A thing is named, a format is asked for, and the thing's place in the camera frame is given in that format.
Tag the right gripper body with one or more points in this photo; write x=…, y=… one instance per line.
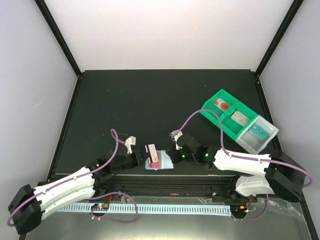
x=177, y=159

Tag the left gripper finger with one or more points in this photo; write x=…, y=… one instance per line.
x=148, y=159
x=145, y=151

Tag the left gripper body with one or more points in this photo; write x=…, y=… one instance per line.
x=138, y=160

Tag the white magnetic stripe card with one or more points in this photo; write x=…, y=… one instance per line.
x=152, y=153

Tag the black leather card holder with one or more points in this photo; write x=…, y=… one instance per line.
x=165, y=160

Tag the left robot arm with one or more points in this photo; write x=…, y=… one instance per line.
x=31, y=205

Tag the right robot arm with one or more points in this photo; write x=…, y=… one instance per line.
x=260, y=174

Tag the red dotted card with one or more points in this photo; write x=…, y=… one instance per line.
x=221, y=104

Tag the white pink card in bin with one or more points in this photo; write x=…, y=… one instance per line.
x=240, y=118

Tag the teal VIP card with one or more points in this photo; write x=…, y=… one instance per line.
x=259, y=132

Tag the green divided bin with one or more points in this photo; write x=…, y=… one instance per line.
x=217, y=117

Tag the small circuit board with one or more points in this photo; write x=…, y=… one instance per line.
x=100, y=207

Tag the clear plastic bin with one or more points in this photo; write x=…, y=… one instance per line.
x=249, y=142

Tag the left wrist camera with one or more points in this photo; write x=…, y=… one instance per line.
x=129, y=142

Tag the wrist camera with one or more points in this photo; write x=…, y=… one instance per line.
x=174, y=135
x=129, y=142

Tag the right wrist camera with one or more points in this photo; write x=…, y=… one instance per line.
x=174, y=135

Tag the black aluminium rail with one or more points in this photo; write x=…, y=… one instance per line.
x=166, y=186

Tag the white slotted cable duct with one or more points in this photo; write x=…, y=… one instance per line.
x=152, y=209

